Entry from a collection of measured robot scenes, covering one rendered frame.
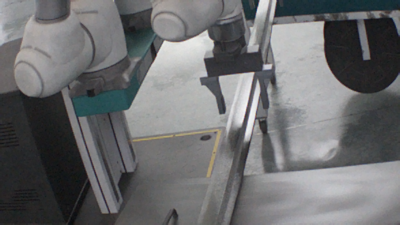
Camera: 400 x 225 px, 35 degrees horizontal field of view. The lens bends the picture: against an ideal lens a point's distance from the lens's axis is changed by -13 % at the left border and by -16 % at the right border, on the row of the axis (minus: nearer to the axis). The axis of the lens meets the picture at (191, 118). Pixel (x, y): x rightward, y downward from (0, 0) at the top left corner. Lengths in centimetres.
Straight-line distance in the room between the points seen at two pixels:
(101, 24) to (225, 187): 62
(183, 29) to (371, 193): 51
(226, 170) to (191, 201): 10
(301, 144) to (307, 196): 170
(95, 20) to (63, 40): 17
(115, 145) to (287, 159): 83
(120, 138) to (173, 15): 105
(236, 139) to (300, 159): 140
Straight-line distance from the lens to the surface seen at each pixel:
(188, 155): 246
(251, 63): 164
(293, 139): 308
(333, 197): 132
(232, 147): 151
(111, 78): 186
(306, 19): 292
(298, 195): 135
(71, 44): 166
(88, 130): 210
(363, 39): 312
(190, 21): 141
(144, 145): 260
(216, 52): 157
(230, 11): 158
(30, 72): 164
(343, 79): 325
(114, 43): 184
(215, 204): 133
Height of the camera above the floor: 147
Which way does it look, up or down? 25 degrees down
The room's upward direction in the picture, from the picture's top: 14 degrees counter-clockwise
